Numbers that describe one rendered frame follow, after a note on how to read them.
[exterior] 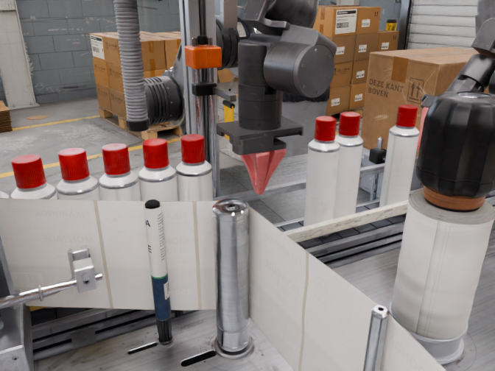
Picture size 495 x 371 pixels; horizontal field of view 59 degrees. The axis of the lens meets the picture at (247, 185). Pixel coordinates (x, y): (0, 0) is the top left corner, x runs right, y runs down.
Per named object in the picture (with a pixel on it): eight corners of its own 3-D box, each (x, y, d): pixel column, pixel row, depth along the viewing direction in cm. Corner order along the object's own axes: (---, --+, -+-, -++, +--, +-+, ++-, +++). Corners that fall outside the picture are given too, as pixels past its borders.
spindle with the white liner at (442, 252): (424, 376, 48) (483, 110, 36) (370, 325, 55) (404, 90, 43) (479, 350, 52) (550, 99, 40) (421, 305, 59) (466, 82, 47)
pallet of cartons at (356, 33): (322, 129, 441) (331, 8, 395) (267, 113, 501) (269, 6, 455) (392, 111, 510) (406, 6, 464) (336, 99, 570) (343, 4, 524)
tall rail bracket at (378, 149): (384, 221, 91) (395, 146, 84) (362, 207, 97) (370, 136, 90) (396, 218, 92) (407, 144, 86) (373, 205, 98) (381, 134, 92)
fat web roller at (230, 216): (222, 365, 49) (218, 219, 42) (208, 339, 53) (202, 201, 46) (258, 352, 51) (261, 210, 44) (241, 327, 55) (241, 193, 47)
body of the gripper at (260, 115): (305, 139, 58) (308, 83, 55) (236, 150, 54) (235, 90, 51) (280, 127, 63) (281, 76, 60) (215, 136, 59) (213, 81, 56)
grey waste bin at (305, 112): (296, 174, 333) (300, 93, 308) (261, 158, 365) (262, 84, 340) (334, 163, 356) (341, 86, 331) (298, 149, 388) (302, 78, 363)
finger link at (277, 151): (285, 199, 60) (288, 133, 56) (239, 209, 57) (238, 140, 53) (261, 182, 65) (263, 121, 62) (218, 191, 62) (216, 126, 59)
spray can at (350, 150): (336, 232, 77) (347, 119, 69) (320, 220, 81) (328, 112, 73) (359, 226, 79) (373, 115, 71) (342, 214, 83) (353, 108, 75)
